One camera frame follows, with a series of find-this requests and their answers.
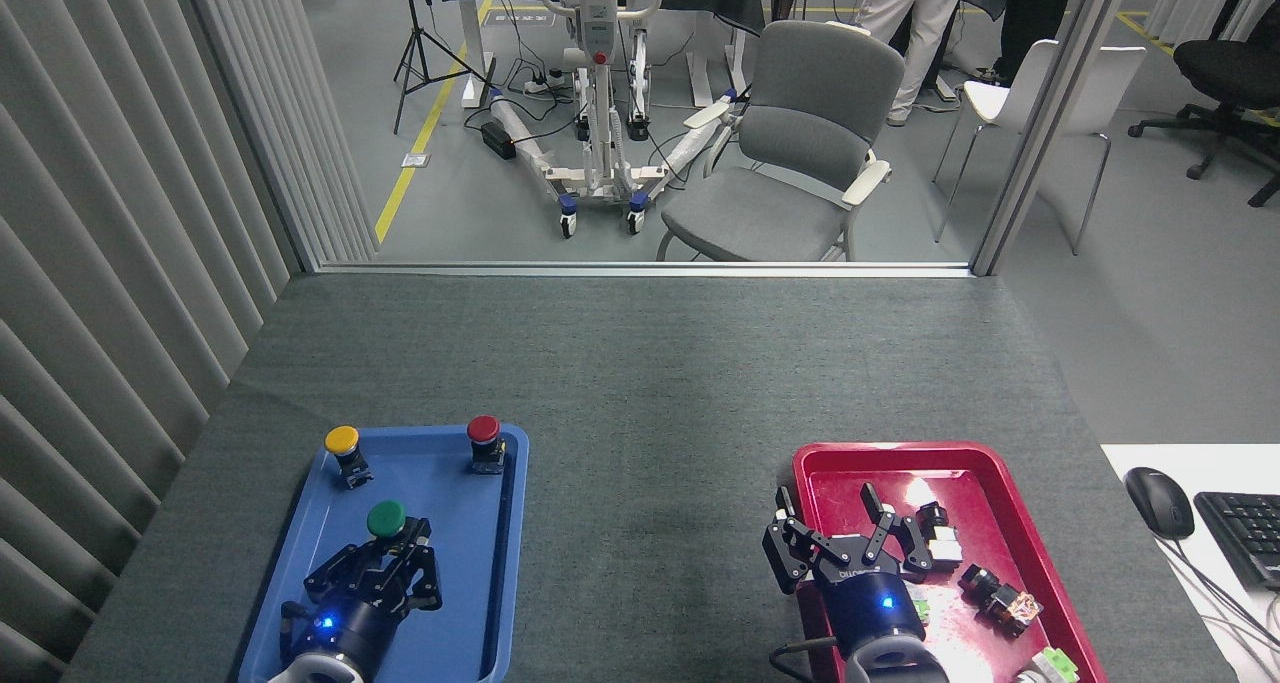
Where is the white desk leg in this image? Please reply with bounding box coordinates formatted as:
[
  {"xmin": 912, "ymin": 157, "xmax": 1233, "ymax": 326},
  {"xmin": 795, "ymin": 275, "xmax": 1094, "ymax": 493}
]
[
  {"xmin": 688, "ymin": 11, "xmax": 749, "ymax": 106},
  {"xmin": 459, "ymin": 0, "xmax": 498, "ymax": 110}
]

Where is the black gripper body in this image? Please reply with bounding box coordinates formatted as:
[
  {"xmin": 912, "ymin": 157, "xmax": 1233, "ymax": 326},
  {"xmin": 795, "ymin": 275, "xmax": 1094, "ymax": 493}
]
[
  {"xmin": 295, "ymin": 583, "xmax": 401, "ymax": 676},
  {"xmin": 820, "ymin": 561, "xmax": 926, "ymax": 659}
]

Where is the silver post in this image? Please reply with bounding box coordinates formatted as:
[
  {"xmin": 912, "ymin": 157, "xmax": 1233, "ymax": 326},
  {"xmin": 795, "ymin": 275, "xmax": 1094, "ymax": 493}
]
[
  {"xmin": 165, "ymin": 0, "xmax": 380, "ymax": 272},
  {"xmin": 971, "ymin": 0, "xmax": 1143, "ymax": 277}
]

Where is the green push button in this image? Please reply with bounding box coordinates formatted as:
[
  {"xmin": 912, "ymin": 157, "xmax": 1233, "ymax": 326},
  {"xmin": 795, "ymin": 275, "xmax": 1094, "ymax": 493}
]
[{"xmin": 365, "ymin": 499, "xmax": 417, "ymax": 556}]

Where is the red plastic tray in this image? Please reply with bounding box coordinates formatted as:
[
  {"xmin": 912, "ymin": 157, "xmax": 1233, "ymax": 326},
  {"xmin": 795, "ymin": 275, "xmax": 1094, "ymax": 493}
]
[{"xmin": 790, "ymin": 441, "xmax": 1109, "ymax": 683}]

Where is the grey armchair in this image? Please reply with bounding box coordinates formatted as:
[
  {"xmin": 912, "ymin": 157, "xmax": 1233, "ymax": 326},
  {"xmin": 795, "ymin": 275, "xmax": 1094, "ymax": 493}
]
[{"xmin": 655, "ymin": 20, "xmax": 907, "ymax": 263}]

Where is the white stand on wheels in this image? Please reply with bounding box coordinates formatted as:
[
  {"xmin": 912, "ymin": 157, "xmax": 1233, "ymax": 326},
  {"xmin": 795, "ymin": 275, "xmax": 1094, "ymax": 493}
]
[{"xmin": 488, "ymin": 0, "xmax": 747, "ymax": 239}]

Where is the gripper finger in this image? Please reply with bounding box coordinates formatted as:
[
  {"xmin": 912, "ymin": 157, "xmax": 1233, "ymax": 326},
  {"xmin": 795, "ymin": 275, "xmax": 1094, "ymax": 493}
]
[
  {"xmin": 303, "ymin": 543, "xmax": 391, "ymax": 604},
  {"xmin": 762, "ymin": 485, "xmax": 827, "ymax": 594},
  {"xmin": 861, "ymin": 481, "xmax": 936, "ymax": 575},
  {"xmin": 385, "ymin": 519, "xmax": 443, "ymax": 614}
]

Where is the black keyboard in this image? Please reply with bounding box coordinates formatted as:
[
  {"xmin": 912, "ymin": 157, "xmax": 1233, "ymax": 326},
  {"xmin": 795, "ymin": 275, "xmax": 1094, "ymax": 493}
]
[{"xmin": 1193, "ymin": 490, "xmax": 1280, "ymax": 592}]

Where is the white switch with green top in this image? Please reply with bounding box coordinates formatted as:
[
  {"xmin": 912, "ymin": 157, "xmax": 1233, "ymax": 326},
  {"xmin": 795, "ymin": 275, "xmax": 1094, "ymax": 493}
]
[{"xmin": 1014, "ymin": 646, "xmax": 1081, "ymax": 683}]

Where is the white chair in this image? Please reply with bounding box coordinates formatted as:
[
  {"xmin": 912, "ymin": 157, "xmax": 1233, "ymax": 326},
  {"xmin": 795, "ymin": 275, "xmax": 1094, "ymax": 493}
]
[{"xmin": 932, "ymin": 39, "xmax": 1148, "ymax": 257}]

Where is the red push button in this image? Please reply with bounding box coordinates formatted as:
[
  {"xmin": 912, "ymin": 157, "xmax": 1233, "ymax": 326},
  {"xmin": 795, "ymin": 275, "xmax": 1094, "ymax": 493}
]
[{"xmin": 466, "ymin": 415, "xmax": 507, "ymax": 476}]

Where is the yellow push button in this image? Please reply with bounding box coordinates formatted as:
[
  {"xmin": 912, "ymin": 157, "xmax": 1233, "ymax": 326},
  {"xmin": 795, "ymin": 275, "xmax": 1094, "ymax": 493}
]
[{"xmin": 324, "ymin": 425, "xmax": 375, "ymax": 490}]

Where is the person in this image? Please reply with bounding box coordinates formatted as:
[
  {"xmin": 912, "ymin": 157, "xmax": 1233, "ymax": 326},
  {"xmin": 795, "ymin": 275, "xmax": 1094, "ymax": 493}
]
[
  {"xmin": 856, "ymin": 0, "xmax": 974, "ymax": 128},
  {"xmin": 985, "ymin": 0, "xmax": 1081, "ymax": 90}
]

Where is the black computer mouse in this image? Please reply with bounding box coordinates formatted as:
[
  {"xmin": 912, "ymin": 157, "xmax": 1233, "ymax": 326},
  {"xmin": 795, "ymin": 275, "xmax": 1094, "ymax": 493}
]
[{"xmin": 1123, "ymin": 466, "xmax": 1197, "ymax": 541}]

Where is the black and white switch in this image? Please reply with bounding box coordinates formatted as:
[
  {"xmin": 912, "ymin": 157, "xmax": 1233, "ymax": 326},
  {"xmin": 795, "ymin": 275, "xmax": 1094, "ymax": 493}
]
[{"xmin": 915, "ymin": 501, "xmax": 964, "ymax": 570}]

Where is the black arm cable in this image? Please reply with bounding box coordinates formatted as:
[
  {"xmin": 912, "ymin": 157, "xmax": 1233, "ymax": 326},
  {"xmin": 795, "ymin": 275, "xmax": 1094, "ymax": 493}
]
[{"xmin": 767, "ymin": 639, "xmax": 847, "ymax": 683}]

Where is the black and orange switch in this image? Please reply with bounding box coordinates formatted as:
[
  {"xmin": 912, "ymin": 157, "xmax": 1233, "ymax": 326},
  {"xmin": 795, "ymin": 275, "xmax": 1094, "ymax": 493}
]
[{"xmin": 957, "ymin": 563, "xmax": 1045, "ymax": 638}]

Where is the blue plastic tray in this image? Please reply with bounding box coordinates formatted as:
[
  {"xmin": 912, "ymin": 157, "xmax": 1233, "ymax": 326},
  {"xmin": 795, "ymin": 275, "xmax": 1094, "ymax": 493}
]
[{"xmin": 238, "ymin": 423, "xmax": 531, "ymax": 683}]

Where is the silver table rail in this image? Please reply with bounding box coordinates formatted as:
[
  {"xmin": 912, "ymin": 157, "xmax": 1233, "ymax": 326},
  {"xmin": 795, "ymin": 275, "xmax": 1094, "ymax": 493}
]
[{"xmin": 316, "ymin": 260, "xmax": 974, "ymax": 280}]

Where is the white desk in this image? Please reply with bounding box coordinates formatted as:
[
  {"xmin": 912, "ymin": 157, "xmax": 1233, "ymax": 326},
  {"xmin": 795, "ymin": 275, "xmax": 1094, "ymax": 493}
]
[{"xmin": 1100, "ymin": 443, "xmax": 1280, "ymax": 683}]

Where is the black mouse cable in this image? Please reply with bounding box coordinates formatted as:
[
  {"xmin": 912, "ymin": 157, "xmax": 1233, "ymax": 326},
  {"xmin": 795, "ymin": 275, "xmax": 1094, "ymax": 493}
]
[{"xmin": 1160, "ymin": 535, "xmax": 1280, "ymax": 664}]

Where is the black office chair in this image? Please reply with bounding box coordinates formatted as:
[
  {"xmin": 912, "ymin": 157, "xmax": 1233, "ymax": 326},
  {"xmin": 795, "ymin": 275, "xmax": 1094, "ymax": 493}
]
[{"xmin": 1127, "ymin": 0, "xmax": 1280, "ymax": 209}]

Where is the black tripod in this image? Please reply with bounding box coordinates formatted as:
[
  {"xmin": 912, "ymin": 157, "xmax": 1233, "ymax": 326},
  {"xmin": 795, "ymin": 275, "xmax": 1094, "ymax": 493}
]
[{"xmin": 392, "ymin": 0, "xmax": 493, "ymax": 136}]

